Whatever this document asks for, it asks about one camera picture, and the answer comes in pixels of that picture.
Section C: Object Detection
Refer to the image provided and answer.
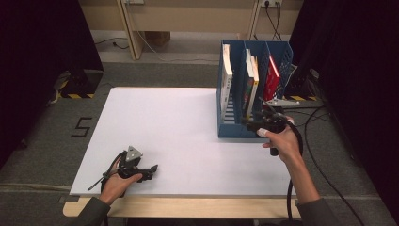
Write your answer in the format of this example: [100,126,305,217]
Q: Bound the thin black floor cable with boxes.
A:
[94,37,131,51]

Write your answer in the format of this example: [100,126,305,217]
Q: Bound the yellow book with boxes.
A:
[247,55,261,122]

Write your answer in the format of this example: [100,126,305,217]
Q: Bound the blue file rack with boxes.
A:
[215,39,295,144]

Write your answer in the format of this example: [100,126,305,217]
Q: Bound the white floor cable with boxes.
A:
[136,30,220,63]

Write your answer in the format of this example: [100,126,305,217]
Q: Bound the black curtain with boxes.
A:
[287,0,399,222]
[0,0,104,169]

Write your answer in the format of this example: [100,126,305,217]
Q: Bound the thick blue cover book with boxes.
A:
[242,48,256,121]

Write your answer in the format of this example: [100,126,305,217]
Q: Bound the long black floor cable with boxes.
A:
[283,105,367,226]

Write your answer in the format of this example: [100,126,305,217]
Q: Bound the wooden plank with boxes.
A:
[62,195,302,219]

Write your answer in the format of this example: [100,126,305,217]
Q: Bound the person's left hand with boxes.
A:
[99,156,144,205]

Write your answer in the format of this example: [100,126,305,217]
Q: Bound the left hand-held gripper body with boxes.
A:
[117,145,149,182]

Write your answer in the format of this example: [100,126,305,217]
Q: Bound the yellow-black striped stand base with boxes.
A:
[281,93,318,103]
[58,69,104,100]

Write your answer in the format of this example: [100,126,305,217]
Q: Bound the black plug cables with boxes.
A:
[263,1,284,42]

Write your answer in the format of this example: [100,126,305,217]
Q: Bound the red book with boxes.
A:
[262,54,281,103]

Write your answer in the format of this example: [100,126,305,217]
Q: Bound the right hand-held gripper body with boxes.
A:
[249,97,301,158]

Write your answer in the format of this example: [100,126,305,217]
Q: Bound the white book with picture grid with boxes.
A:
[219,43,234,122]

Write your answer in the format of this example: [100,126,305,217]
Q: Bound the right hand-held gripper cable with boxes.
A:
[277,113,305,222]

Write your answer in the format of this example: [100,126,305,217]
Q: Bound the beige desk frame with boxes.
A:
[78,0,305,61]

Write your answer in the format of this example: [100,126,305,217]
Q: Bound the white wall socket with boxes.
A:
[260,0,283,8]

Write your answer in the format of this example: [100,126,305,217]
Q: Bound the person's right hand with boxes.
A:
[256,116,304,165]

